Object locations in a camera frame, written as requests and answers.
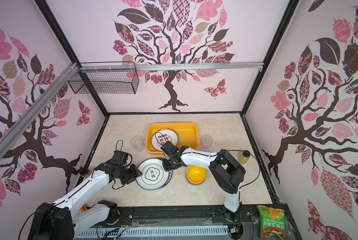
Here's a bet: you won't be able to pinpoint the white plate red characters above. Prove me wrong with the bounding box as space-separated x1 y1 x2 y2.
151 129 179 151

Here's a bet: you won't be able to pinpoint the white plate black flower outline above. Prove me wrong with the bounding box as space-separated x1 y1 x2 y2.
137 158 173 191

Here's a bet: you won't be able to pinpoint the clear plastic cup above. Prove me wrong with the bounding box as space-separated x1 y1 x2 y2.
130 136 145 153
200 135 213 152

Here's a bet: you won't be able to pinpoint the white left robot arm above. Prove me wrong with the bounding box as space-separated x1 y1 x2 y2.
28 151 142 240

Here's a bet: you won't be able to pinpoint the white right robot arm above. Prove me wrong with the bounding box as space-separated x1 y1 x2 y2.
161 141 246 222

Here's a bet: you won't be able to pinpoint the yellow plastic bin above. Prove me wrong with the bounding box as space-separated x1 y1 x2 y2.
145 122 198 155

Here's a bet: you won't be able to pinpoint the yellow upturned bowl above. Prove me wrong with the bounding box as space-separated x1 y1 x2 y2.
186 165 207 185

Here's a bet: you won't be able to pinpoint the yellow bottle right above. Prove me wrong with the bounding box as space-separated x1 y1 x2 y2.
239 150 251 165

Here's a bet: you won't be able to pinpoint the white vented strip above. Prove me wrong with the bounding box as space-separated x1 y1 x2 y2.
75 226 231 240

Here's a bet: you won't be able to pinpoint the green snack bag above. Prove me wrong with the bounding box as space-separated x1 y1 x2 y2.
257 205 286 240

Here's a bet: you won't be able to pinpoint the black wire basket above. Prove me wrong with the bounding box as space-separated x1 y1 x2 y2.
68 61 139 94

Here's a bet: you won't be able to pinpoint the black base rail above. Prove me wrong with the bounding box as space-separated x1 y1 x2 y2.
118 205 259 225

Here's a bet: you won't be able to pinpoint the aluminium rail back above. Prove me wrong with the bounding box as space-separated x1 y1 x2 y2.
80 62 264 72

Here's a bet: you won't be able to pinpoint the aluminium rail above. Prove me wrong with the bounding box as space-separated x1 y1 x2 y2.
80 62 264 72
0 63 79 161

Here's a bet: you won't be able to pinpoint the aluminium rail left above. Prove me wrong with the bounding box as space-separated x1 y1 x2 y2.
0 63 79 161

